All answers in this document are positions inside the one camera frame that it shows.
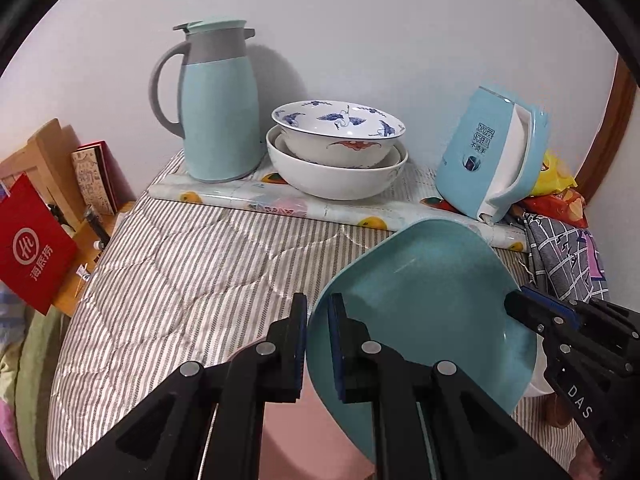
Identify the yellow chip bag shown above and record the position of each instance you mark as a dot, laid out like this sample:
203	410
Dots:
554	178

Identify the blue patterned white bowl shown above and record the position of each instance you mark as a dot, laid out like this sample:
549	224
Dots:
337	133

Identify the rolled fruit print sheet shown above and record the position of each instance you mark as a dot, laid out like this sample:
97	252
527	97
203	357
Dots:
412	197

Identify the blue square plate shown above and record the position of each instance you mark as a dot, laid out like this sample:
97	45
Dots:
432	292

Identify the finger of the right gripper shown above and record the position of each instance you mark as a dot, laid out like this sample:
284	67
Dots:
558	308
561	339

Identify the blue thermos jug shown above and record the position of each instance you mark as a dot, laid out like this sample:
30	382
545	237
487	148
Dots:
217	100

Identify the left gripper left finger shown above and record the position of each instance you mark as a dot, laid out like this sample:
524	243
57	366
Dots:
205	422

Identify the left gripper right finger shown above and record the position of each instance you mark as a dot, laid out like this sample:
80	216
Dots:
429	422

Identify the striped quilted mattress pad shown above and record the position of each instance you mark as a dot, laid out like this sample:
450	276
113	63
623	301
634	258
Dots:
179	283

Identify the red paper bag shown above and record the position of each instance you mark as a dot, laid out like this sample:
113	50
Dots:
36	253

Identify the plain white bowl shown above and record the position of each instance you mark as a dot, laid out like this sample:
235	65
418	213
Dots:
538	386

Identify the blue tissue box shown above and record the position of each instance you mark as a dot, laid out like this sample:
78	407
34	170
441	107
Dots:
494	158

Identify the black small bottle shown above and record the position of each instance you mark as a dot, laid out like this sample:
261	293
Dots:
93	219

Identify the blue striped pillow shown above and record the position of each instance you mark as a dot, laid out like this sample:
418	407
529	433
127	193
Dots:
12	319

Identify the patterned book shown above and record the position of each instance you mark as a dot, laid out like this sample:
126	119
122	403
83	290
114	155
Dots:
92	170

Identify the large white bowl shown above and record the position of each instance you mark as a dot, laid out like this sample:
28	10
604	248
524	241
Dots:
334	183

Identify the wooden chair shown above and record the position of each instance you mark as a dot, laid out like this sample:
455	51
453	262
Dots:
47	160

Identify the grey checked cloth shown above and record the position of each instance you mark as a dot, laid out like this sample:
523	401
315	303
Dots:
563	261

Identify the green blanket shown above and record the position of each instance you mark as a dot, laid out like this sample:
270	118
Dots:
39	355

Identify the brown door frame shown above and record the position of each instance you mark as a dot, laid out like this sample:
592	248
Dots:
606	143

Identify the person's right hand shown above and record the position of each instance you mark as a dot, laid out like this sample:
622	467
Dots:
585	465

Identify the red snack bag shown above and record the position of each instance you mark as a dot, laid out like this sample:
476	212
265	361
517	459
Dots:
567	207

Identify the pink square plate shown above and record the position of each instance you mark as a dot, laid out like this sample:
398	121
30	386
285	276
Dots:
303	441

